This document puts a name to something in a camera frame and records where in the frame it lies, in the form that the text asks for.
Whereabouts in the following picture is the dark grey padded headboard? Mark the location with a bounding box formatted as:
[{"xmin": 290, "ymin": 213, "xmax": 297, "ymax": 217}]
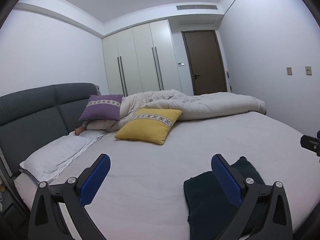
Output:
[{"xmin": 1, "ymin": 83, "xmax": 97, "ymax": 177}]

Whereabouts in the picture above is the beige duvet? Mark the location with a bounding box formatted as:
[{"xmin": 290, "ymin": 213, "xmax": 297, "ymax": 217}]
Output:
[{"xmin": 81, "ymin": 89, "xmax": 267, "ymax": 132}]

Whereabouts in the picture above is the right wall socket plate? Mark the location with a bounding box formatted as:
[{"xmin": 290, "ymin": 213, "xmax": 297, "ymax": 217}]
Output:
[{"xmin": 305, "ymin": 66, "xmax": 312, "ymax": 75}]

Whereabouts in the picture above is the orange-brown plush toy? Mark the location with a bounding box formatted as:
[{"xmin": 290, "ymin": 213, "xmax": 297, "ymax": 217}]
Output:
[{"xmin": 74, "ymin": 126, "xmax": 85, "ymax": 136}]

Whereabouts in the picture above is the cream wardrobe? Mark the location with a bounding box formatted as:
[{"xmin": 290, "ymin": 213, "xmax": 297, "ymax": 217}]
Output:
[{"xmin": 103, "ymin": 20, "xmax": 182, "ymax": 96}]

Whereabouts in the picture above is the left wall switch plate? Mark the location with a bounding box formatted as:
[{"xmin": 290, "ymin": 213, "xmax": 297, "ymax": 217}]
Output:
[{"xmin": 286, "ymin": 67, "xmax": 292, "ymax": 75}]

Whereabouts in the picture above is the white pillow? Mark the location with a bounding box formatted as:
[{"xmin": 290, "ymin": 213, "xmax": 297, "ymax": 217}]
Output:
[{"xmin": 20, "ymin": 130, "xmax": 106, "ymax": 183}]

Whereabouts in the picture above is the purple embroidered cushion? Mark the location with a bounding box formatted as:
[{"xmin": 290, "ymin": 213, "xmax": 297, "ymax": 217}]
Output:
[{"xmin": 79, "ymin": 94, "xmax": 123, "ymax": 121}]

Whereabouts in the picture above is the white bed sheet mattress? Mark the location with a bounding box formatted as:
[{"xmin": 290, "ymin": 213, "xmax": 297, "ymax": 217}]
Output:
[{"xmin": 13, "ymin": 110, "xmax": 316, "ymax": 240}]

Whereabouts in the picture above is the yellow embroidered cushion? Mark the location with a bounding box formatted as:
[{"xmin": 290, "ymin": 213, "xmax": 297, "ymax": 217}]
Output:
[{"xmin": 114, "ymin": 108, "xmax": 182, "ymax": 145}]

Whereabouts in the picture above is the ceiling air vent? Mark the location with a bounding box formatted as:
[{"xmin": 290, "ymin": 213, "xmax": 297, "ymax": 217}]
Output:
[{"xmin": 176, "ymin": 4, "xmax": 218, "ymax": 10}]

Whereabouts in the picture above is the dark green knit garment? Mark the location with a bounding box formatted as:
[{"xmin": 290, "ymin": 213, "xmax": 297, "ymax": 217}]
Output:
[{"xmin": 183, "ymin": 157, "xmax": 265, "ymax": 240}]

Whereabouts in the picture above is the dark brown door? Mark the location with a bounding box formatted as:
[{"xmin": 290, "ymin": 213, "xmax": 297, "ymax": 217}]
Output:
[{"xmin": 182, "ymin": 30, "xmax": 227, "ymax": 95}]

